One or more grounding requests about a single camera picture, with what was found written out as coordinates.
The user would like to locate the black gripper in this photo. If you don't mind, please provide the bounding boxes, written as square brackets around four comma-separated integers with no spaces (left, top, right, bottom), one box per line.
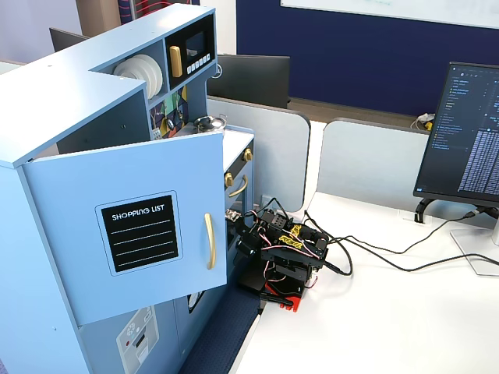
[232,212,271,259]

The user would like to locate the blue cabinet door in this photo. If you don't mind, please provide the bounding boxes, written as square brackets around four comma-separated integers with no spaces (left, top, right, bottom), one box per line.
[21,130,228,326]

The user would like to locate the black toy microwave door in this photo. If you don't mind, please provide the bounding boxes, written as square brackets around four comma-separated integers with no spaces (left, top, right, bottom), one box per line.
[164,14,216,92]

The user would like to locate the red table clamp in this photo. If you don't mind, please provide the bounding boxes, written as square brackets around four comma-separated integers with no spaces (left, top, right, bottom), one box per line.
[260,281,304,313]

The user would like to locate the black tray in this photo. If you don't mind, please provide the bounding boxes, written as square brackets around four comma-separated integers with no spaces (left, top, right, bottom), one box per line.
[186,290,205,315]

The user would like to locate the grey desk divider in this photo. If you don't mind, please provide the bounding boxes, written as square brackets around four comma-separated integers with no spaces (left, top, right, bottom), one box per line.
[206,94,312,213]
[317,117,430,204]

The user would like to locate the blue woven fabric platform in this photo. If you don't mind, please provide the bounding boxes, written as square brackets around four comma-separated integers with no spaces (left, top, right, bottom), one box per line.
[182,287,261,374]

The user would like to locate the black shopping list sticker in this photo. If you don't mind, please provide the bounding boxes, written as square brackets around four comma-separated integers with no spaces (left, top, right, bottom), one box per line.
[94,190,184,278]

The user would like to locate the silver toy pot with lid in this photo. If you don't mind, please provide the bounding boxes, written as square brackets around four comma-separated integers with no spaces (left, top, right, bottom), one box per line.
[193,113,228,134]

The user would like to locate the grey ice dispenser sticker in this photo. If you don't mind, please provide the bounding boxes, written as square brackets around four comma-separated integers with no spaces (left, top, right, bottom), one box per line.
[115,305,161,374]

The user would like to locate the colourful backsplash panel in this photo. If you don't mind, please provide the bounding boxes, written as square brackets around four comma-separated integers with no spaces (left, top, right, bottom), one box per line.
[149,86,189,139]

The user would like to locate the black monitor back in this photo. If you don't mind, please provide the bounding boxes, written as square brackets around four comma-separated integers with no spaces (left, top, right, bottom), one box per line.
[215,53,292,111]
[48,26,91,54]

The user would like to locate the white toy plate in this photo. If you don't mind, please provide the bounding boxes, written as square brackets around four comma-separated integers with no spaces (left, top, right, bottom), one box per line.
[112,58,148,85]
[126,55,157,93]
[138,53,165,98]

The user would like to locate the white and yellow plugs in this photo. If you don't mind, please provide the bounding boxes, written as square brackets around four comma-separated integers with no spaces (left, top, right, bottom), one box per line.
[409,111,437,132]

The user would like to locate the light blue toy kitchen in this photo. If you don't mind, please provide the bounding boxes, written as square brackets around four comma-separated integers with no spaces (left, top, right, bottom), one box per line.
[0,2,257,374]

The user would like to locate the computer monitor with code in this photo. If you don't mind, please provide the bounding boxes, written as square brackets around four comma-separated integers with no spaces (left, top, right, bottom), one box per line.
[412,61,499,208]

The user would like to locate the white projection board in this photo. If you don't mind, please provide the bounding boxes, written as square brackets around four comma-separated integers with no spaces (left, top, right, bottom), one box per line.
[280,0,499,30]

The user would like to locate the gold cabinet door handle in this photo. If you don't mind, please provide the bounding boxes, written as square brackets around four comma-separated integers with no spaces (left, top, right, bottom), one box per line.
[203,212,217,270]

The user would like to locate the black flat base plate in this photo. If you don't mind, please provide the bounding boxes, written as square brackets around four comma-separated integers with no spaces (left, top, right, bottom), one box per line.
[238,267,271,294]

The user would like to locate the gold oven handle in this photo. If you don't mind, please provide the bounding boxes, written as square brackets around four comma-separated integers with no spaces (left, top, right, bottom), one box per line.
[228,175,250,199]

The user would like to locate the long black cable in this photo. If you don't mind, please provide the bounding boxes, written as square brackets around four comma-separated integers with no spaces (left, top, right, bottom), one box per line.
[303,209,488,255]
[311,232,499,277]

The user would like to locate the black monitor bracket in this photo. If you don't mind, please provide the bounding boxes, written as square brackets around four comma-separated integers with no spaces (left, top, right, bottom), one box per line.
[413,197,436,224]

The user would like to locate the gold microwave handle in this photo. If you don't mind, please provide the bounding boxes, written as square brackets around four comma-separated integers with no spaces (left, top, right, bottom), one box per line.
[168,45,185,79]

